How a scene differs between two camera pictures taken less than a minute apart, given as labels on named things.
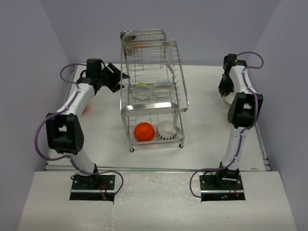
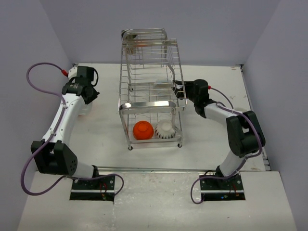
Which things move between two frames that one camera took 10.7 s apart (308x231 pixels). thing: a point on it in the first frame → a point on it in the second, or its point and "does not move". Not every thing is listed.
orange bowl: (144, 131) does not move
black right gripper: (223, 89) → (188, 85)
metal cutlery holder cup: (128, 43) does not move
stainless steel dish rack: (153, 93) does not move
